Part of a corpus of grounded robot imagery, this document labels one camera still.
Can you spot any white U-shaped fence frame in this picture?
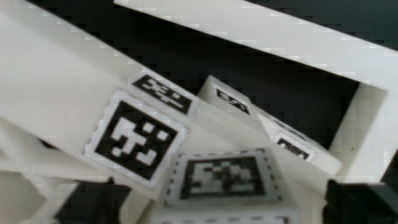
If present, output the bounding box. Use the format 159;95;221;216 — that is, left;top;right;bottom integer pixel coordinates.
114;0;398;182

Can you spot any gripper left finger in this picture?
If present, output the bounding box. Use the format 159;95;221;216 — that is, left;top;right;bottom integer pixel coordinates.
56;182;132;224

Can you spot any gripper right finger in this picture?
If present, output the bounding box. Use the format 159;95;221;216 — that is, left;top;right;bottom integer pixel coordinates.
324;180;398;224

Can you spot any white tagged leg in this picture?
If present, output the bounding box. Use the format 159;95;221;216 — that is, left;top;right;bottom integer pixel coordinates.
150;149;299;224

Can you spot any white chair back frame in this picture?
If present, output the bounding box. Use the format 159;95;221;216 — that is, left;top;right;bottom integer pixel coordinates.
0;0;342;224

